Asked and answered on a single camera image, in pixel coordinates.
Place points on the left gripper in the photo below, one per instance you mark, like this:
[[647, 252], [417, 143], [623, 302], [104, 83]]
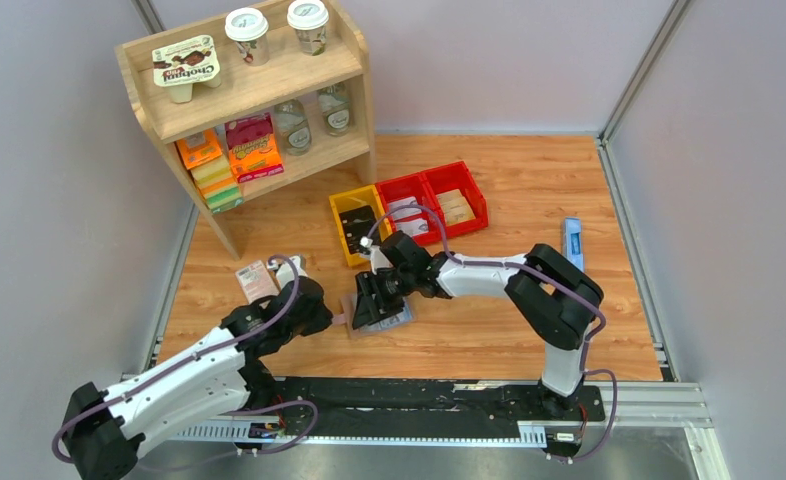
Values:
[[322, 321]]

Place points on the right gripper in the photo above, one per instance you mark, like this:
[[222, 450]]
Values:
[[369, 310]]

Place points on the beige leather card holder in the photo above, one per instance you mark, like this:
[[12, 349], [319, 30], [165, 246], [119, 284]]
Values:
[[349, 305]]

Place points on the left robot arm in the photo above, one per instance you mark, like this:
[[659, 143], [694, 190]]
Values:
[[106, 432]]

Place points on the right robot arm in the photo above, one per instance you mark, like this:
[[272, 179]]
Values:
[[557, 299]]

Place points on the pink card pack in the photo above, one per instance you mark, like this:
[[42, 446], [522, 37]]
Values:
[[256, 281]]

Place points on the black cards in bin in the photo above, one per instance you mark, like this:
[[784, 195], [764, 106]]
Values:
[[356, 224]]

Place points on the white cards in bin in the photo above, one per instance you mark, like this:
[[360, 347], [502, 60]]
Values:
[[407, 219]]

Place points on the tan cards in bin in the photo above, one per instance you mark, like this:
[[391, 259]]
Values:
[[455, 207]]

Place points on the yellow bin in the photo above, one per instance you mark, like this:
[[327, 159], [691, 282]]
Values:
[[365, 195]]

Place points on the red bin middle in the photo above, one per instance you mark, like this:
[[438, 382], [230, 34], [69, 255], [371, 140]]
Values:
[[415, 207]]

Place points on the red bin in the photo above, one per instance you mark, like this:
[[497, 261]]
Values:
[[458, 176], [415, 207]]

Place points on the red bin right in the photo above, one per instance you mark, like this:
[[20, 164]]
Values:
[[458, 176]]

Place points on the yellow green sponge stack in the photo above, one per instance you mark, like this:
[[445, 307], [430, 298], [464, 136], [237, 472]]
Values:
[[217, 185]]

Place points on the orange pink snack box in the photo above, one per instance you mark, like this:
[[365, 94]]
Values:
[[252, 148]]

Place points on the glass jar left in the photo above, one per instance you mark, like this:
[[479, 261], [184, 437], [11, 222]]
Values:
[[292, 127]]

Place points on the glass jar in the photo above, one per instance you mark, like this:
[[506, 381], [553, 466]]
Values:
[[334, 102], [292, 127]]

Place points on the blue flat box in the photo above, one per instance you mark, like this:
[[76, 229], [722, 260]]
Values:
[[572, 242]]

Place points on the glass jar right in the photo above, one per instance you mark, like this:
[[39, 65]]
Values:
[[334, 102]]

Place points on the wooden shelf unit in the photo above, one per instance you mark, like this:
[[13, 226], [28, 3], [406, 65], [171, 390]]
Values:
[[289, 74]]

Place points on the Chobani yogurt pack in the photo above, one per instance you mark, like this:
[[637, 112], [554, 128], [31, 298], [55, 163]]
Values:
[[178, 67]]

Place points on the paper coffee cup left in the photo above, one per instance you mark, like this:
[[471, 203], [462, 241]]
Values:
[[247, 28]]

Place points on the paper coffee cup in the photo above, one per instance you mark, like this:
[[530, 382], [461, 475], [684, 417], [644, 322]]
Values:
[[247, 28], [309, 19]]

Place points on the paper coffee cup right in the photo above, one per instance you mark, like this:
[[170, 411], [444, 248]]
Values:
[[309, 19]]

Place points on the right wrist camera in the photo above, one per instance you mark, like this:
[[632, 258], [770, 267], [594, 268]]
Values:
[[372, 252]]

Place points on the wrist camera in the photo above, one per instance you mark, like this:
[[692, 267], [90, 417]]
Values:
[[285, 271], [372, 252]]

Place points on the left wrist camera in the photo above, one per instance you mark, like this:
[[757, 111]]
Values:
[[285, 271]]

